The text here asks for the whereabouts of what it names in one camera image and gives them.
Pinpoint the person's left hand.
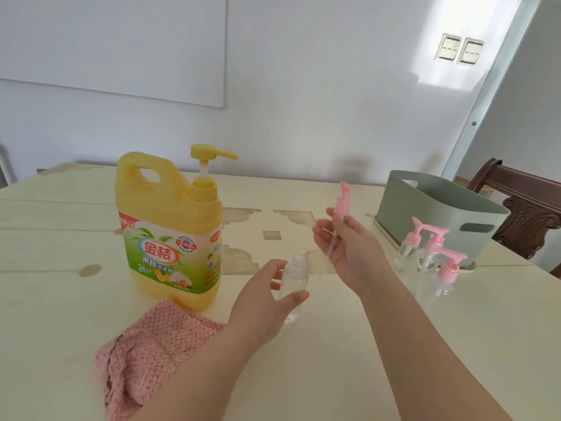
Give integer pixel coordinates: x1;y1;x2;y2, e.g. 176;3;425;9
226;259;310;351

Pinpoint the person's right hand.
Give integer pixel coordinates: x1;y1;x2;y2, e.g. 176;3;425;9
311;208;395;299

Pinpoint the grey-green plastic basket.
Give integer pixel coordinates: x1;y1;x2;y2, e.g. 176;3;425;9
376;170;511;267

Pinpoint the pink textured cloth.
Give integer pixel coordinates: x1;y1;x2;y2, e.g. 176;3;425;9
92;299;227;421

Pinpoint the yellow detergent jug with pump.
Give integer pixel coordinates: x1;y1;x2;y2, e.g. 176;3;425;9
115;143;240;313

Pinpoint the person's left forearm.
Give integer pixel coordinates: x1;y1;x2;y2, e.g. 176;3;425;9
129;319;259;421

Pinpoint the person's right forearm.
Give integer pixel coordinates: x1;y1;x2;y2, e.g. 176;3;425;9
361;282;514;421

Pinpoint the cream tray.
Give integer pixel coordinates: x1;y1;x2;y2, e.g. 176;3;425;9
372;214;477;272

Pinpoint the dark wooden chair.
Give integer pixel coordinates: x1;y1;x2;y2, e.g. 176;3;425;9
466;158;561;279

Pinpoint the grey metal pipe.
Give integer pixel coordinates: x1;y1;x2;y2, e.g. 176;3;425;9
0;144;11;189

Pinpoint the white door frame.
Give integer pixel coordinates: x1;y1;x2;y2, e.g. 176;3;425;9
440;0;544;180

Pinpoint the white wall switch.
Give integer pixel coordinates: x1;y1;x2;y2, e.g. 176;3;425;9
457;37;485;65
434;33;462;62

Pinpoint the white wall board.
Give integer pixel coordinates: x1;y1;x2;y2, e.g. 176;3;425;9
0;0;228;109

